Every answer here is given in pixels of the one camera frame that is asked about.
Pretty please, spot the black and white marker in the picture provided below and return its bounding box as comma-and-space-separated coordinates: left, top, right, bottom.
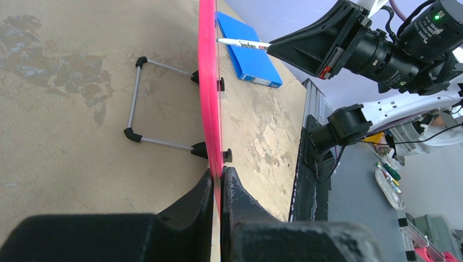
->
216, 38, 271, 51

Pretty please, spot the black whiteboard stand foot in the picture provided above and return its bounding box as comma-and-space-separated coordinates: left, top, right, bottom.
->
217, 77, 225, 92
222, 148, 233, 163

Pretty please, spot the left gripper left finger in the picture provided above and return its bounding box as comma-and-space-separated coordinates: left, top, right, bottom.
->
1, 171, 213, 261

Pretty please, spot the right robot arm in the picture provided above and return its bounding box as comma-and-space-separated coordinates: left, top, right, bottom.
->
267, 1, 462, 96

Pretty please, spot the clear tray with tools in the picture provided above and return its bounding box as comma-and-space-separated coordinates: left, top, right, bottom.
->
374, 162, 405, 211

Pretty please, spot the blue notebook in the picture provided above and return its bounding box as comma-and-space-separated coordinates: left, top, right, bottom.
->
216, 11, 283, 88

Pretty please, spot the pink-framed whiteboard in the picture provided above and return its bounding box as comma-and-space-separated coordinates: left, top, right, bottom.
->
197, 0, 224, 218

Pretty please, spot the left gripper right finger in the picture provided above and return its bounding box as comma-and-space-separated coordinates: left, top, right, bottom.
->
221, 167, 384, 261

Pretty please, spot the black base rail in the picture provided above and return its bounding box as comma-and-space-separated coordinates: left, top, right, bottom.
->
288, 79, 335, 222

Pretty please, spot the metal wire whiteboard stand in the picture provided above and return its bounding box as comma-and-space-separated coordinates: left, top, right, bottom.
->
123, 56, 207, 159

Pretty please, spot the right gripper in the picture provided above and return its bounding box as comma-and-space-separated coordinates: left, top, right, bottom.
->
266, 1, 419, 89

